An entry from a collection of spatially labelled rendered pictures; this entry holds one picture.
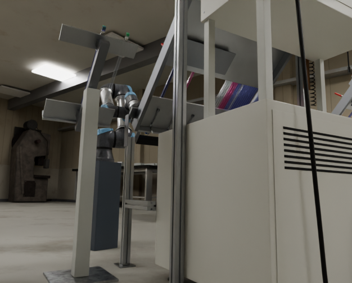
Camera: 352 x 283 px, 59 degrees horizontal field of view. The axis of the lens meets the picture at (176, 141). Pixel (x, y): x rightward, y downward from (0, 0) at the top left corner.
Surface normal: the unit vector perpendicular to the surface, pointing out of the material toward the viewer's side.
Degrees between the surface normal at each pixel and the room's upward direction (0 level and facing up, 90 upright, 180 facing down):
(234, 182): 90
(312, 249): 90
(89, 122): 90
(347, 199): 90
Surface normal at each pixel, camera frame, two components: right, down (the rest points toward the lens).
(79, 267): 0.51, -0.13
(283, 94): -0.64, -0.14
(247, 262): -0.86, -0.10
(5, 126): 0.77, -0.09
